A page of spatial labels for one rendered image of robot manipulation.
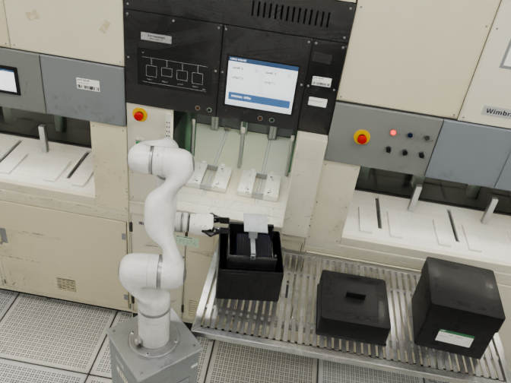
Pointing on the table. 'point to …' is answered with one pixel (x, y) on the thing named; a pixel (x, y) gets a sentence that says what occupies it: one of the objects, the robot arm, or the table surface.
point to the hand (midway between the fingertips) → (225, 225)
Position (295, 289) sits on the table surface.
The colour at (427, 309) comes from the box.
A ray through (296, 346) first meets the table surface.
